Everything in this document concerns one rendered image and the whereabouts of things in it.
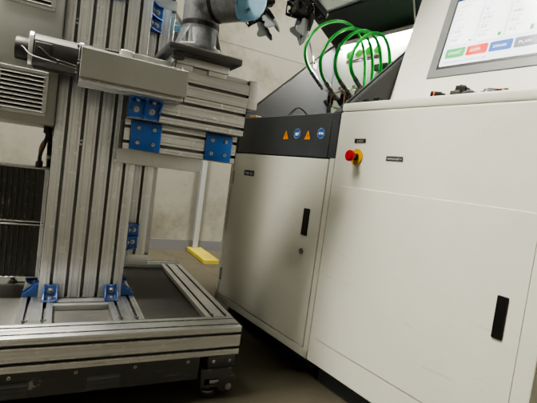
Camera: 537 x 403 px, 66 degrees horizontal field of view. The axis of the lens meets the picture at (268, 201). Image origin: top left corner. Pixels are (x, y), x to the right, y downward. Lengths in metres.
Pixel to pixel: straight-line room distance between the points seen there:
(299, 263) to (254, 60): 2.43
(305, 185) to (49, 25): 0.95
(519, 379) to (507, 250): 0.28
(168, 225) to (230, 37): 1.62
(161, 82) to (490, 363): 1.06
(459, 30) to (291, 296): 1.10
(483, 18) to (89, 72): 1.21
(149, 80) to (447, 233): 0.86
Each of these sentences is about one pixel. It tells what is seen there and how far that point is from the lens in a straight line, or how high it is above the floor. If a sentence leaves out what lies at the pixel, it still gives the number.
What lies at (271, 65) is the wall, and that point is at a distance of 3.75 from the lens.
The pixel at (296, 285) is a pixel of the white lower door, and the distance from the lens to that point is 1.57.
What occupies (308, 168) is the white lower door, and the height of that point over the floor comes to 0.75.
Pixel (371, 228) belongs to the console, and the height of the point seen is 0.58.
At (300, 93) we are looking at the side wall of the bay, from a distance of 2.21.
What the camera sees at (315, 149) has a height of 0.82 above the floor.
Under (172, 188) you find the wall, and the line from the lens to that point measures 3.40.
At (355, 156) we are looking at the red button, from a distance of 1.35.
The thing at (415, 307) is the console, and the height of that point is 0.40.
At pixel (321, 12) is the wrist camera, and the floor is 1.34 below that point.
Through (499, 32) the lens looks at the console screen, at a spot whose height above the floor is 1.23.
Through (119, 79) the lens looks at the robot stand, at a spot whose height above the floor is 0.89.
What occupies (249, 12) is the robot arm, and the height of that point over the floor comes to 1.15.
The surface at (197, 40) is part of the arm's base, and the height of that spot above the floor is 1.07.
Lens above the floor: 0.71
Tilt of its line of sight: 4 degrees down
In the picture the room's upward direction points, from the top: 8 degrees clockwise
